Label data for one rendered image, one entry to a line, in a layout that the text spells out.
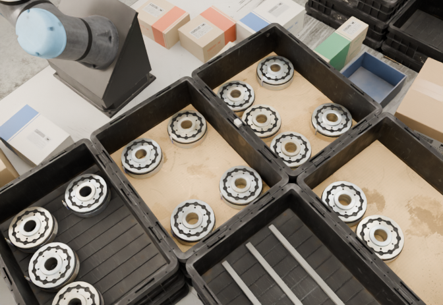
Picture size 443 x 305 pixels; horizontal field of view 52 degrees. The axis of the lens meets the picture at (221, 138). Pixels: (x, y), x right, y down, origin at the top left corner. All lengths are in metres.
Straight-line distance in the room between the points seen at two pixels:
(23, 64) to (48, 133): 1.43
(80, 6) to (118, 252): 0.74
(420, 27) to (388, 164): 1.11
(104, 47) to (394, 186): 0.83
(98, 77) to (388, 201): 0.85
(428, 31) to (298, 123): 1.11
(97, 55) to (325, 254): 0.78
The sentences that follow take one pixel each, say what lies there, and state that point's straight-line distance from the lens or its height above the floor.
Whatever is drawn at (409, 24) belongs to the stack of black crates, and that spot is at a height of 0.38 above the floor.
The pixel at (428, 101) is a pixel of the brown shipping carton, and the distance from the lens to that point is 1.30.
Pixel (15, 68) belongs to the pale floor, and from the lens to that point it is 2.77.
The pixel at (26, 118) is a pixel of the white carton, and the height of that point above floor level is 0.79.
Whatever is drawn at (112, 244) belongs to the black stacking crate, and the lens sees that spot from 1.11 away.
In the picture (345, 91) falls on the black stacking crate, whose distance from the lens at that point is 1.21.
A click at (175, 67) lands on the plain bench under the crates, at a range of 1.53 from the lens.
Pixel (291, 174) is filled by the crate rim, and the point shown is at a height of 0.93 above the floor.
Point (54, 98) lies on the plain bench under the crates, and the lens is 1.57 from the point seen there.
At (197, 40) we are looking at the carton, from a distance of 1.50.
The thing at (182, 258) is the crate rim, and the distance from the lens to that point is 0.96.
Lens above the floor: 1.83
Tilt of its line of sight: 57 degrees down
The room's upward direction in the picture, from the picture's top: 6 degrees counter-clockwise
